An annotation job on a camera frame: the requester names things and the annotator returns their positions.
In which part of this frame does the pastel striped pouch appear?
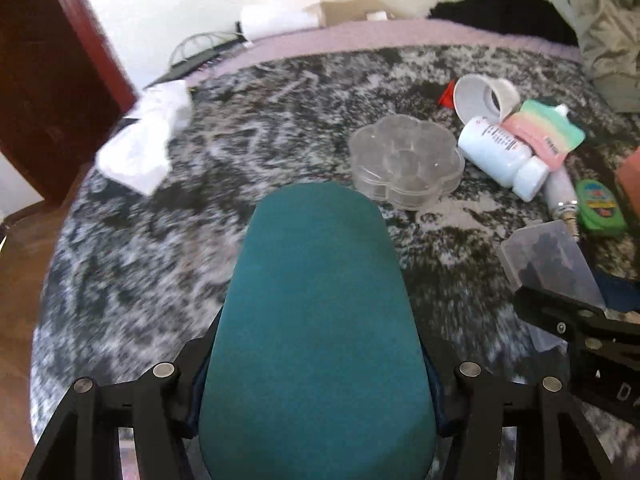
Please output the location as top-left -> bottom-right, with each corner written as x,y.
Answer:
501,99 -> 586,169

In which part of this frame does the black flat device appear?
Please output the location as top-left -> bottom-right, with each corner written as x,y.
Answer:
145,37 -> 251,88

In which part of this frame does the dark red wooden door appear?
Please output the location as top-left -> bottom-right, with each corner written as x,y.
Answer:
0,0 -> 138,208

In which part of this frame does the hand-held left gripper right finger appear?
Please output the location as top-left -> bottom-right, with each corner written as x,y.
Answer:
422,347 -> 621,480

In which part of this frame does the grey mottled fuzzy blanket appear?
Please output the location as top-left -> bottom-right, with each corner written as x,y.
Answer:
29,42 -> 640,480

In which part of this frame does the white paper roll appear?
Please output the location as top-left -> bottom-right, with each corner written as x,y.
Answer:
236,1 -> 321,43

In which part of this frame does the clear flower-shaped plastic box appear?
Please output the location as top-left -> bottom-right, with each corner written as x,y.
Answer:
348,114 -> 466,211

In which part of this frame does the teal glasses case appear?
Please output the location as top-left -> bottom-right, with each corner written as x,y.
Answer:
197,182 -> 439,480

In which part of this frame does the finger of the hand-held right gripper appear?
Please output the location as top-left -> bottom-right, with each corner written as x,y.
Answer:
511,285 -> 640,357

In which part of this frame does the white crumpled cloth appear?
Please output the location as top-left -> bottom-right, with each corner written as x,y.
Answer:
95,80 -> 194,197

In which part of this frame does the grey-green crumpled cloth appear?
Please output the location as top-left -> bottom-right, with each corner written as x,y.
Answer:
569,0 -> 640,114

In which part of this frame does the white tube with metal tip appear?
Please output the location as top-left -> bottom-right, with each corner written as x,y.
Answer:
544,165 -> 585,242

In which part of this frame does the white pill bottle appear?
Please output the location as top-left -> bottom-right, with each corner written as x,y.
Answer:
458,116 -> 550,202

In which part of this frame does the clear grey plastic box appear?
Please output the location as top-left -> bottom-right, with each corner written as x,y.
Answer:
498,220 -> 607,311

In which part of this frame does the cardboard box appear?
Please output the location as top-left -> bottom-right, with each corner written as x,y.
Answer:
306,0 -> 398,28

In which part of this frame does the pink bed sheet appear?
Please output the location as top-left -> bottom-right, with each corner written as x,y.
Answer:
184,18 -> 583,86

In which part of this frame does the white plastic cup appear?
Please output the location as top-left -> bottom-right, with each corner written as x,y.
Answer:
452,74 -> 521,125

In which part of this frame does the pink box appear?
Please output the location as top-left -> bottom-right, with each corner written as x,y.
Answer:
614,146 -> 640,206

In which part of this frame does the red small object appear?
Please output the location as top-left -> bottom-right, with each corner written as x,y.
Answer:
436,79 -> 458,109

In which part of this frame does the green small bottle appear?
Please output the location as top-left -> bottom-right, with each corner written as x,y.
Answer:
574,179 -> 629,236

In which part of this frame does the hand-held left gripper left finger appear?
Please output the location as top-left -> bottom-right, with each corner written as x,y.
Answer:
21,307 -> 224,480

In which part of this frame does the black cloth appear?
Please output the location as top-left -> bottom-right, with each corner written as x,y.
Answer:
426,0 -> 580,47

